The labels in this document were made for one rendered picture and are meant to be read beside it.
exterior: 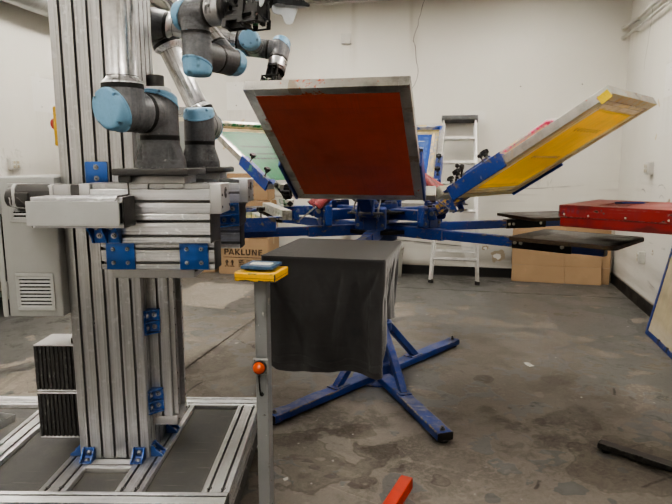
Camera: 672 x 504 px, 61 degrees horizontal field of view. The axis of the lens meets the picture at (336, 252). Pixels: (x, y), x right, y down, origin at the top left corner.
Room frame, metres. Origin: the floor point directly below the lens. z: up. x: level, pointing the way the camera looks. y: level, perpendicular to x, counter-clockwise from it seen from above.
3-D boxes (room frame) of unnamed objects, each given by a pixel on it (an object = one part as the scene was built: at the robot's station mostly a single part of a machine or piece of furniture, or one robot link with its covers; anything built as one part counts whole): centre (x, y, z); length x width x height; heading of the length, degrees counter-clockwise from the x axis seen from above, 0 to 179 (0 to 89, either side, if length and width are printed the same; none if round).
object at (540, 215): (3.49, -0.90, 0.91); 1.34 x 0.40 x 0.08; 107
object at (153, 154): (1.80, 0.54, 1.31); 0.15 x 0.15 x 0.10
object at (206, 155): (2.29, 0.53, 1.31); 0.15 x 0.15 x 0.10
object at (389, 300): (2.16, -0.21, 0.74); 0.46 x 0.04 x 0.42; 167
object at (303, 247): (2.21, 0.00, 0.95); 0.48 x 0.44 x 0.01; 167
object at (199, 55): (1.58, 0.35, 1.56); 0.11 x 0.08 x 0.11; 153
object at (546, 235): (2.83, -0.74, 0.91); 1.34 x 0.40 x 0.08; 47
